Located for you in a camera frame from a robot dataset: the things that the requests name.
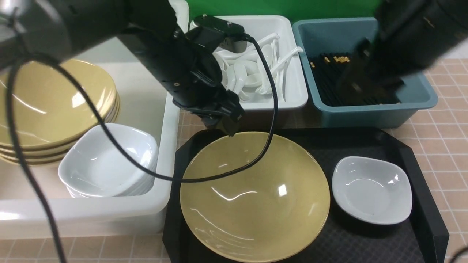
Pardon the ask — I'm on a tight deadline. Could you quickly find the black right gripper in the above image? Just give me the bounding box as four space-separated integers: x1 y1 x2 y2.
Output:
336 38 404 104

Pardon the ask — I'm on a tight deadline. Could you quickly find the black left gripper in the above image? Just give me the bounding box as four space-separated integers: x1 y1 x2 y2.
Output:
121 26 245 137

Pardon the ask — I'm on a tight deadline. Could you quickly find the yellow noodle bowl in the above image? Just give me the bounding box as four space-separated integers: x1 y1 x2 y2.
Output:
180 135 331 263

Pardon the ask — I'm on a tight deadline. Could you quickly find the white square dish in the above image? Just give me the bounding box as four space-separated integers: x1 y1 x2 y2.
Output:
331 156 413 226

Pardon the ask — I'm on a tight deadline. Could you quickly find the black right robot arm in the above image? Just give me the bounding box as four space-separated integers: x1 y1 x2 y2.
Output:
337 0 468 103

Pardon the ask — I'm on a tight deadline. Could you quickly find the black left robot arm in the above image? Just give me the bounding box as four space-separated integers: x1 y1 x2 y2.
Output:
0 0 246 136

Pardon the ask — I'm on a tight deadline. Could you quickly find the bottom yellow bowl in stack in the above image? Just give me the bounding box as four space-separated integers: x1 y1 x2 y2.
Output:
1 104 120 166

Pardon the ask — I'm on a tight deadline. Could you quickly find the top yellow bowl in stack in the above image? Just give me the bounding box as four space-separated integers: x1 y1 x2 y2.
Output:
13 59 117 150

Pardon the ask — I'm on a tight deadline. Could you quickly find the pile of black chopsticks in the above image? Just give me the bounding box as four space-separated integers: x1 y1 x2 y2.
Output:
308 52 401 107

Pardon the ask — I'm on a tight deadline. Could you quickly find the white cutlery bin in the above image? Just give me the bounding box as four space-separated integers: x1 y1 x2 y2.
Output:
215 15 309 129

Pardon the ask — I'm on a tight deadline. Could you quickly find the teal chopstick bin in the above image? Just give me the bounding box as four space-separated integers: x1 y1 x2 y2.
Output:
292 17 438 129

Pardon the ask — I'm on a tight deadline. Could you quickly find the green backdrop cloth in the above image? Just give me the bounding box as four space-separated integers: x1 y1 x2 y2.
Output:
187 0 381 22

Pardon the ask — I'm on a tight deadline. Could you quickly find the lower white dishes stack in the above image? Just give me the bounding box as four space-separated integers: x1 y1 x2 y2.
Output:
58 156 154 198

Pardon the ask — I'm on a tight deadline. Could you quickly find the top white dish in stack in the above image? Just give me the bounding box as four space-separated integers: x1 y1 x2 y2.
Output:
58 123 159 198

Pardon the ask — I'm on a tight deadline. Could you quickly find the black serving tray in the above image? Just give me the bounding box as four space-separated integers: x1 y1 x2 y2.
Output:
162 127 449 263

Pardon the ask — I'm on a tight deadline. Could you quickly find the large white plastic tub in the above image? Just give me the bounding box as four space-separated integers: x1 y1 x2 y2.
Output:
0 0 190 240

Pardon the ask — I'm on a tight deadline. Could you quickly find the white spoon long handle right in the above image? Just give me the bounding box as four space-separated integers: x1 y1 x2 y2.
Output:
256 47 304 94

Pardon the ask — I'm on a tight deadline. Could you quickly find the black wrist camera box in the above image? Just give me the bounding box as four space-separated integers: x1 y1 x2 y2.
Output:
186 14 247 53

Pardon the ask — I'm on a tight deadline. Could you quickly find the black cable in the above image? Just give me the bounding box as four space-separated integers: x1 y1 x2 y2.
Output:
5 35 279 263

